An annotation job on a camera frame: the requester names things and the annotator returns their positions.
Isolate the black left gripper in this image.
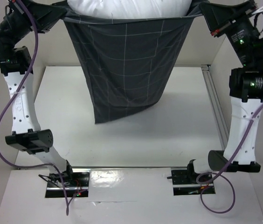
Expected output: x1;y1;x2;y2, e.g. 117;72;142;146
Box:
0;0;66;48

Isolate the white pillow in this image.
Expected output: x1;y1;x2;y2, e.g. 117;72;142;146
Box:
67;0;192;19

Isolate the dark grey checked pillowcase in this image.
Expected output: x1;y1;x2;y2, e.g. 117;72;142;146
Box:
63;0;202;124

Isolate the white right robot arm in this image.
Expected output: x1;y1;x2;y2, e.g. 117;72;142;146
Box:
186;0;263;183

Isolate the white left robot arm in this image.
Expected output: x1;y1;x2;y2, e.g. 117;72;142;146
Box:
0;0;74;186

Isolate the aluminium rail frame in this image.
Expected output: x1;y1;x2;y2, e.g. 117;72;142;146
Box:
201;65;228;149

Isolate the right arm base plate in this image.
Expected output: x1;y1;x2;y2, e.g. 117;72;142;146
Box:
167;168;215;196

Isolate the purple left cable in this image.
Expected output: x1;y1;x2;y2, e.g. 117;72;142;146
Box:
0;0;73;216

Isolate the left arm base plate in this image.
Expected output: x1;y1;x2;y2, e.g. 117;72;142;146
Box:
38;168;90;198

